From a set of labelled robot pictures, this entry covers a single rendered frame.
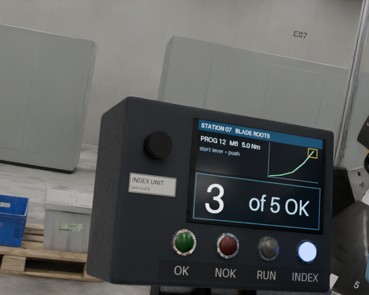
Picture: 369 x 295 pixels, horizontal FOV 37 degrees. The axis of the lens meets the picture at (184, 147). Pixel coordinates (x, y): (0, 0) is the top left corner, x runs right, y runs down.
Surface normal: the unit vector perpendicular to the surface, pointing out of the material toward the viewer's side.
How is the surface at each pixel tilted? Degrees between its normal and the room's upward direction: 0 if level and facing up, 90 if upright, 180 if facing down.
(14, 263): 90
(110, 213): 90
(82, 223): 95
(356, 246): 50
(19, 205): 89
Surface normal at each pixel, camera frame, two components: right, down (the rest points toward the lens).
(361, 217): -0.07, -0.57
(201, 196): 0.39, -0.13
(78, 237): 0.20, 0.20
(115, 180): -0.92, -0.13
